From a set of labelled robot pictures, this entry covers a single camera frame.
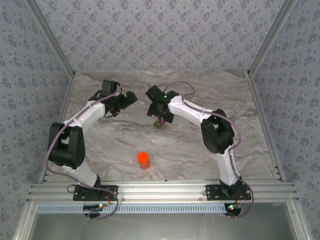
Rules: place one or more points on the orange bottle cap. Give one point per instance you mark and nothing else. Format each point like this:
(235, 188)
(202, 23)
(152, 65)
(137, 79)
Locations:
(142, 156)

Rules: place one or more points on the aluminium mounting rail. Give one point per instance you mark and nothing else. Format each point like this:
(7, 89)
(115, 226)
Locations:
(160, 190)

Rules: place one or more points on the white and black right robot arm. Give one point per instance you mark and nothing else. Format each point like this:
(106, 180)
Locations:
(185, 112)

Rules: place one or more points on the pink and green pill organizer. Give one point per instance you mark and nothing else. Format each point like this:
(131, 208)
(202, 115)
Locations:
(157, 125)

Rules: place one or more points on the aluminium side rail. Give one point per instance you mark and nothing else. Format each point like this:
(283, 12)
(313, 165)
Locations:
(257, 100)
(65, 100)

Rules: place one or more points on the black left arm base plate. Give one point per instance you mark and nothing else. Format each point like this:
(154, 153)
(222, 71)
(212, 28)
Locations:
(112, 190)

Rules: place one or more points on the orange pill bottle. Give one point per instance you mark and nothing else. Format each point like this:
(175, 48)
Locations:
(145, 165)

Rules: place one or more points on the small circuit board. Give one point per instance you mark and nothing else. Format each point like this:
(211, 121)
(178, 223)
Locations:
(233, 207)

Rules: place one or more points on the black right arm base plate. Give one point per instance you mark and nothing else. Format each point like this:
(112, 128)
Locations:
(215, 196)

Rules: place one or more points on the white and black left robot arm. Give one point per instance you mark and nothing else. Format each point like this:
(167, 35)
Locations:
(90, 115)

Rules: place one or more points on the aluminium corner post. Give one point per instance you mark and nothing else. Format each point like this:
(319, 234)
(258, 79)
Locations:
(269, 37)
(53, 37)

